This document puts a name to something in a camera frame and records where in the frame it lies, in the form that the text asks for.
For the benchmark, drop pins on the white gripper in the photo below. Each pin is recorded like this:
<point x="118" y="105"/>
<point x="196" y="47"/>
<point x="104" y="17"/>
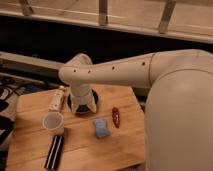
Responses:
<point x="81" y="94"/>

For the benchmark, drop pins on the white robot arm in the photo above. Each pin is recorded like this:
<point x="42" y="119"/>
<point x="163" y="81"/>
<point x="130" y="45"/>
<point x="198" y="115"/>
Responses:
<point x="179" y="107"/>

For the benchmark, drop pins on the black ceramic bowl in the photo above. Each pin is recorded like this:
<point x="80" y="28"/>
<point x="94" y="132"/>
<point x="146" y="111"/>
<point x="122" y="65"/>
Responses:
<point x="83" y="109"/>

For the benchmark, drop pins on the white bottle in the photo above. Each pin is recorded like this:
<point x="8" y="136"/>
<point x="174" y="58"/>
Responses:
<point x="57" y="99"/>

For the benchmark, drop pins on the red chili pepper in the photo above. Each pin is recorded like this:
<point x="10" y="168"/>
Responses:
<point x="116" y="117"/>

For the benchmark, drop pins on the translucent plastic cup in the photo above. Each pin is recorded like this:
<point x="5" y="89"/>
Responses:
<point x="54" y="123"/>

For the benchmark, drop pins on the wooden board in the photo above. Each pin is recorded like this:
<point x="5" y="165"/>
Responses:
<point x="82" y="150"/>

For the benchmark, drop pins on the metal rail frame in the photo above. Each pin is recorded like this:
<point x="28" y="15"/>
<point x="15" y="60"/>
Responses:
<point x="179" y="19"/>

